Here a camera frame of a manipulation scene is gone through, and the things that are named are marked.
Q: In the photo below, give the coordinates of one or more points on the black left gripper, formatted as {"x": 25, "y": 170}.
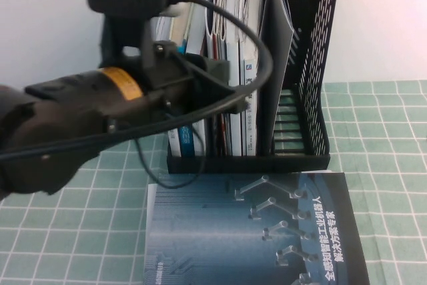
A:
{"x": 173, "y": 81}

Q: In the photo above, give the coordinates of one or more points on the orange robot arm brochure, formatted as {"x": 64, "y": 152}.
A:
{"x": 282, "y": 48}

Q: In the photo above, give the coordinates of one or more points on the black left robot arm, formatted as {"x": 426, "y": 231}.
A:
{"x": 50, "y": 115}

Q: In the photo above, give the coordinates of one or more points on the white car suspension book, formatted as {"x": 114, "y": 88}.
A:
{"x": 251, "y": 131}

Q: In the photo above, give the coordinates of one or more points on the white book orange band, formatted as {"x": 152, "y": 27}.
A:
{"x": 197, "y": 31}
{"x": 175, "y": 145}

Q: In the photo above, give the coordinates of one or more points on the blue spine book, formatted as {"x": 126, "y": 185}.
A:
{"x": 187, "y": 141}

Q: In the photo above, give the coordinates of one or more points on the black plastic book holder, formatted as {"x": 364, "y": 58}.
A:
{"x": 250, "y": 165}

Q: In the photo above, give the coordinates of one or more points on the white spine magazine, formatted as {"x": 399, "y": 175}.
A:
{"x": 235, "y": 131}

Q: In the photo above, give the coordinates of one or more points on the red spine thin magazine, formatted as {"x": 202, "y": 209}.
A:
{"x": 221, "y": 138}

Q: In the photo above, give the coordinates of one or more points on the dark cover thin magazine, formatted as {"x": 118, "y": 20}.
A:
{"x": 263, "y": 125}

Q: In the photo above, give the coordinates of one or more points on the blue industrial robot brochure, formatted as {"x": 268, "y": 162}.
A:
{"x": 217, "y": 231}

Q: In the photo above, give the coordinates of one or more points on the green checkered tablecloth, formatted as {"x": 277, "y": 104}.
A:
{"x": 66, "y": 231}

